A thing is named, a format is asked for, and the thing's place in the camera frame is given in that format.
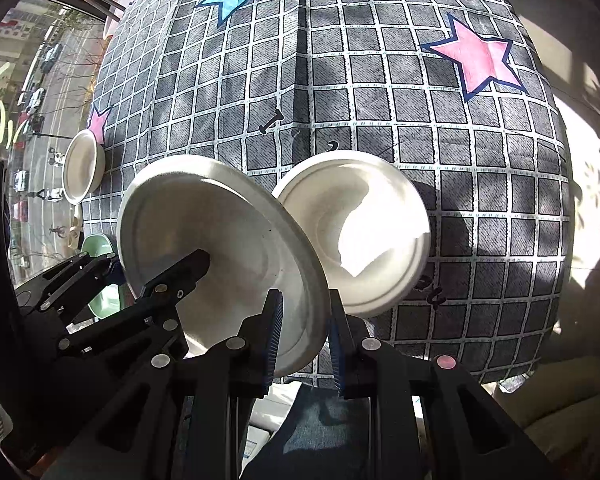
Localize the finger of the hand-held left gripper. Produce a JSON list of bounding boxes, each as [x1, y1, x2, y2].
[[55, 249, 212, 361], [17, 253, 118, 321]]

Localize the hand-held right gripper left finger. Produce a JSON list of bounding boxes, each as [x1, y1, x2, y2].
[[45, 289, 285, 480]]

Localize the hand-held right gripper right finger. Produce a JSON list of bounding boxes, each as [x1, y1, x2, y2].
[[327, 289, 548, 480]]

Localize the green square plate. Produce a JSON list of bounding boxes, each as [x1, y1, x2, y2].
[[81, 234, 127, 322]]

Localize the white round deep plate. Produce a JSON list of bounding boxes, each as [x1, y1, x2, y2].
[[116, 154, 332, 378], [271, 150, 432, 320]]

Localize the person's blue jeans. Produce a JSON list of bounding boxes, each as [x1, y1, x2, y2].
[[240, 385, 421, 480]]

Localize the white round bowl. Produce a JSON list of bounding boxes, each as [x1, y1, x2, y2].
[[61, 129, 106, 206]]

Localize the beige sofa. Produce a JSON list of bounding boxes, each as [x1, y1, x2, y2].
[[495, 355, 600, 466]]

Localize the grey checked star tablecloth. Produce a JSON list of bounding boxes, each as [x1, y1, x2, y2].
[[82, 0, 576, 391]]

